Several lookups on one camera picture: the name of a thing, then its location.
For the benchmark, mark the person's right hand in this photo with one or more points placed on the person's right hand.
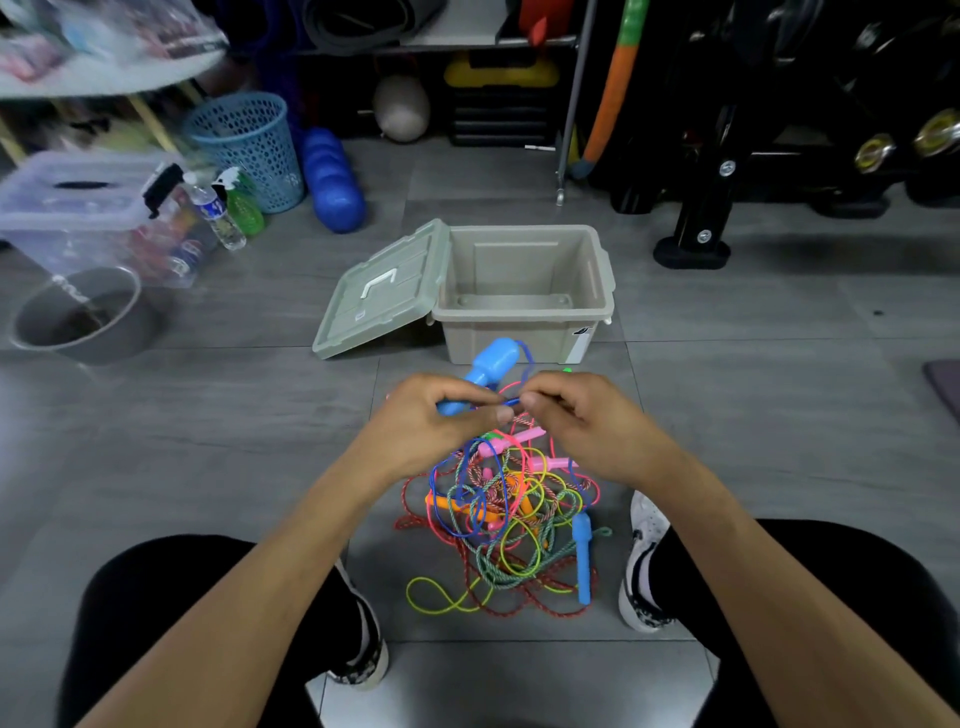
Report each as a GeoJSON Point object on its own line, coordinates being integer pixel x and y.
{"type": "Point", "coordinates": [600, 431]}

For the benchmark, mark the person's left hand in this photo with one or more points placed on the person's left hand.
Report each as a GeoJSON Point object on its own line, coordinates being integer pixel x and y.
{"type": "Point", "coordinates": [409, 435]}

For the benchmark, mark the grey plastic storage box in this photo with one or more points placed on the grey plastic storage box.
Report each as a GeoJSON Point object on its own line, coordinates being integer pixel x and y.
{"type": "Point", "coordinates": [510, 345]}

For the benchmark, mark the person's right forearm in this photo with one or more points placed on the person's right forearm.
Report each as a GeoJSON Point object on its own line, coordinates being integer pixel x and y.
{"type": "Point", "coordinates": [787, 622]}

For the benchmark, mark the person's left forearm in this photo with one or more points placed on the person's left forearm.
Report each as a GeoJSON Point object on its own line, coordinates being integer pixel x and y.
{"type": "Point", "coordinates": [240, 630]}

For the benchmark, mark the grey-green box lid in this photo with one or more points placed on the grey-green box lid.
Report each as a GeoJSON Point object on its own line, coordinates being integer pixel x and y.
{"type": "Point", "coordinates": [375, 307]}

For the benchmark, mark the person's right leg black trousers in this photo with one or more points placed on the person's right leg black trousers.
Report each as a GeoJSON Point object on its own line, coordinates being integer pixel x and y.
{"type": "Point", "coordinates": [862, 577]}

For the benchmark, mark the person's leg black trousers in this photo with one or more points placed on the person's leg black trousers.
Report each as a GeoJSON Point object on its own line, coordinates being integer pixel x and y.
{"type": "Point", "coordinates": [862, 577]}
{"type": "Point", "coordinates": [135, 600]}

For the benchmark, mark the person's left leg black trousers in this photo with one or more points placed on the person's left leg black trousers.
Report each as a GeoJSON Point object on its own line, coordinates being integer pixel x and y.
{"type": "Point", "coordinates": [135, 600]}

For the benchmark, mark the white right shoe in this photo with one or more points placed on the white right shoe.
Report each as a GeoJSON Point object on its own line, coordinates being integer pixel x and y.
{"type": "Point", "coordinates": [637, 585]}

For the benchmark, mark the white shoe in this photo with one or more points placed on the white shoe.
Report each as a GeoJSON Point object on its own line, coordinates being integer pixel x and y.
{"type": "Point", "coordinates": [637, 585]}
{"type": "Point", "coordinates": [371, 660]}

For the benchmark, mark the white left shoe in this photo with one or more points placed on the white left shoe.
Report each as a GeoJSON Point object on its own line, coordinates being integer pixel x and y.
{"type": "Point", "coordinates": [371, 660]}

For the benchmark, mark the black dumbbell rack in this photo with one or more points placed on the black dumbbell rack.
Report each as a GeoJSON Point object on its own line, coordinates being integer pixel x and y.
{"type": "Point", "coordinates": [709, 195]}

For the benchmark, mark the green spray bottle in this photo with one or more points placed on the green spray bottle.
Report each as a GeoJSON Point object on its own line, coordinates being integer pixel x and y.
{"type": "Point", "coordinates": [246, 214]}

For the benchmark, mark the clear water bottle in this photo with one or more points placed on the clear water bottle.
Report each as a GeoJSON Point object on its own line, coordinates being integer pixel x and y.
{"type": "Point", "coordinates": [223, 229]}

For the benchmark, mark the grey metal bowl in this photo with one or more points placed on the grey metal bowl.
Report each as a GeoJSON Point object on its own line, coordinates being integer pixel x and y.
{"type": "Point", "coordinates": [127, 334]}

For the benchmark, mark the beige exercise ball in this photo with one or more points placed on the beige exercise ball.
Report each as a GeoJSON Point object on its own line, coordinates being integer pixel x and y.
{"type": "Point", "coordinates": [401, 109]}

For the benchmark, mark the light blue mesh basket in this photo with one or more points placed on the light blue mesh basket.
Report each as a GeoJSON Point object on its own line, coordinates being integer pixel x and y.
{"type": "Point", "coordinates": [247, 150]}

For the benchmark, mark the orange and green foam stick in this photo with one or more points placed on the orange and green foam stick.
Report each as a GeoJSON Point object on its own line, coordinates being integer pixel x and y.
{"type": "Point", "coordinates": [611, 97]}

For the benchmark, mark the purple floor mat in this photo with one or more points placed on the purple floor mat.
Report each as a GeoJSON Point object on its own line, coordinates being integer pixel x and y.
{"type": "Point", "coordinates": [946, 382]}

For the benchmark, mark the black dumbbell gold end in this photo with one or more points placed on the black dumbbell gold end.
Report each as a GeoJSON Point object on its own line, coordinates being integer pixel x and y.
{"type": "Point", "coordinates": [874, 152]}
{"type": "Point", "coordinates": [937, 133]}

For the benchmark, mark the clear plastic lidded bin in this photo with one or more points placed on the clear plastic lidded bin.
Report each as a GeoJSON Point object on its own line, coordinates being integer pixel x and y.
{"type": "Point", "coordinates": [75, 225]}

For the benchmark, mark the rolled grey yoga mat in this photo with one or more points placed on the rolled grey yoga mat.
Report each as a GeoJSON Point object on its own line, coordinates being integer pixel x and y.
{"type": "Point", "coordinates": [360, 22]}

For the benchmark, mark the red boxing glove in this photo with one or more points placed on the red boxing glove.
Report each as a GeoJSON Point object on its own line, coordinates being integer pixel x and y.
{"type": "Point", "coordinates": [546, 15]}

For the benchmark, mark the clear plastic bag of items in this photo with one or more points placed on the clear plastic bag of items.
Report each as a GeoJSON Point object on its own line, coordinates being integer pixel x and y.
{"type": "Point", "coordinates": [112, 30]}

